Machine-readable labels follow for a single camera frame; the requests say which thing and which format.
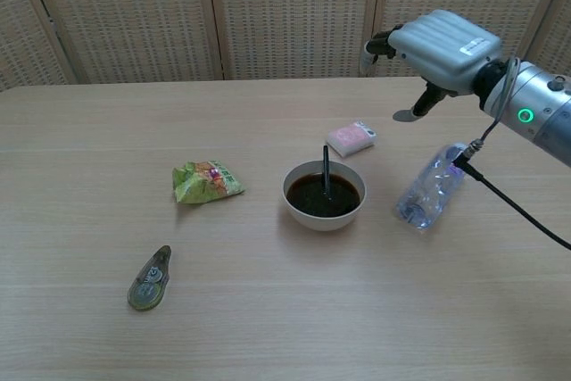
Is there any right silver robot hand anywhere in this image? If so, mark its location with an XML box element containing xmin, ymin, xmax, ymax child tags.
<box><xmin>360</xmin><ymin>9</ymin><xmax>503</xmax><ymax>123</ymax></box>

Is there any black plastic spoon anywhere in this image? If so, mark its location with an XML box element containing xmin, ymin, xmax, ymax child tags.
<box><xmin>321</xmin><ymin>145</ymin><xmax>334</xmax><ymax>202</ymax></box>

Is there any white bowl of dark liquid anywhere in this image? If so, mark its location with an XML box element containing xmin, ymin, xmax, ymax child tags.
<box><xmin>281</xmin><ymin>160</ymin><xmax>367</xmax><ymax>233</ymax></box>

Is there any pink tissue pack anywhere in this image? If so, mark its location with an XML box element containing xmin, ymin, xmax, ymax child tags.
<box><xmin>325</xmin><ymin>120</ymin><xmax>380</xmax><ymax>159</ymax></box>

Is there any clear plastic water bottle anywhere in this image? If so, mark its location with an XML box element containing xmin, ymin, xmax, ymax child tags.
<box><xmin>395</xmin><ymin>142</ymin><xmax>466</xmax><ymax>231</ymax></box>

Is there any woven bamboo folding screen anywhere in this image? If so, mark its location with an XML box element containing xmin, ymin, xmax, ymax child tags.
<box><xmin>0</xmin><ymin>0</ymin><xmax>571</xmax><ymax>93</ymax></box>

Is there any green crumpled snack packet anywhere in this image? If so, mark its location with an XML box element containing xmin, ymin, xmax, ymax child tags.
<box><xmin>171</xmin><ymin>158</ymin><xmax>246</xmax><ymax>206</ymax></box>

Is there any green correction tape dispenser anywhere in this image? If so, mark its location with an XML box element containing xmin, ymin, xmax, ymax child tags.
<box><xmin>126</xmin><ymin>244</ymin><xmax>173</xmax><ymax>312</ymax></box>

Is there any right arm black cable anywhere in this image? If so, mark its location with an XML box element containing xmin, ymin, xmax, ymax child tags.
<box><xmin>450</xmin><ymin>57</ymin><xmax>571</xmax><ymax>251</ymax></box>

